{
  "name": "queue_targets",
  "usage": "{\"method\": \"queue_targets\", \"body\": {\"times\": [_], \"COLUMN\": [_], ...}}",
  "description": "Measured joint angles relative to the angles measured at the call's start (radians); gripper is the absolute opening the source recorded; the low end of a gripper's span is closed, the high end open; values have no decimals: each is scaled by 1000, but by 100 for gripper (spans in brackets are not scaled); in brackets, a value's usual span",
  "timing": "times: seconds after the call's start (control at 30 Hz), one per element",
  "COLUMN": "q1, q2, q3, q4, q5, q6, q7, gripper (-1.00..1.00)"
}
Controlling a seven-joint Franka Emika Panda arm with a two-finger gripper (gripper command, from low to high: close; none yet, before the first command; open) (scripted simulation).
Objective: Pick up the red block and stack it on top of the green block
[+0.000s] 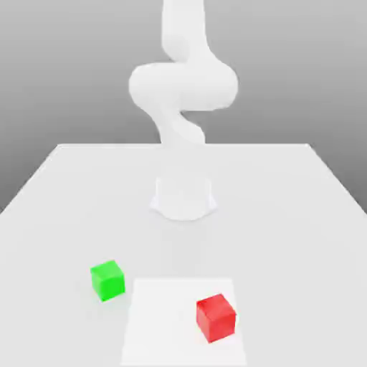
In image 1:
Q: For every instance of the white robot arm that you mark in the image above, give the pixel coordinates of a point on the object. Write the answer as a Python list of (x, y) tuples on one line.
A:
[(183, 86)]

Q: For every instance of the small green cube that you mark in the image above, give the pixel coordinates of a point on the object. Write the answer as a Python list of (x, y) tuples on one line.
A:
[(108, 281)]

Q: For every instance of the small red cube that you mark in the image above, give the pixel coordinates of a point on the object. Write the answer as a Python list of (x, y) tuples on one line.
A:
[(216, 318)]

